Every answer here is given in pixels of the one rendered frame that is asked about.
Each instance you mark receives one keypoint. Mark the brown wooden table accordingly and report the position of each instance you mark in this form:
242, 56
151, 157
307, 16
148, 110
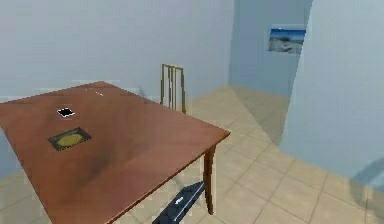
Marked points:
133, 143

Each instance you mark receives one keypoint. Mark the small black flat phone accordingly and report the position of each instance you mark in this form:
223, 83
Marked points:
65, 112

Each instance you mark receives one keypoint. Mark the tan wooden chair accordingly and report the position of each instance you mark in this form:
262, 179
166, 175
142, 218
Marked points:
172, 86

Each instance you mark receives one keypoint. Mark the framed beach picture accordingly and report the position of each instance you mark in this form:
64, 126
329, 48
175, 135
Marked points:
286, 40

